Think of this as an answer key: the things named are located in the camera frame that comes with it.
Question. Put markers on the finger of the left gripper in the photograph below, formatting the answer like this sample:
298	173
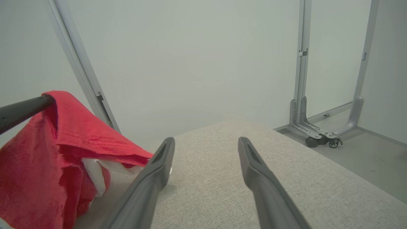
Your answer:
22	111

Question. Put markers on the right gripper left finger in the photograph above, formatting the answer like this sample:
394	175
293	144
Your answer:
143	190

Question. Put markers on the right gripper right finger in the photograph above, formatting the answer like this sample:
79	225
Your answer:
270	197

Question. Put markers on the red garment with white stripe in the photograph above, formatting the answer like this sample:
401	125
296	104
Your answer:
31	178

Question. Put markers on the black caster wheel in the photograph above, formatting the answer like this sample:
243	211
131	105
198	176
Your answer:
334	144
312	142

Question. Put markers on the grey double partition post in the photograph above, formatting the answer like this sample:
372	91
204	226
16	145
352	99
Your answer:
304	31
77	47

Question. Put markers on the grey partition post curved foot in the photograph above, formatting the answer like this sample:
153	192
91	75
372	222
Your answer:
365	57

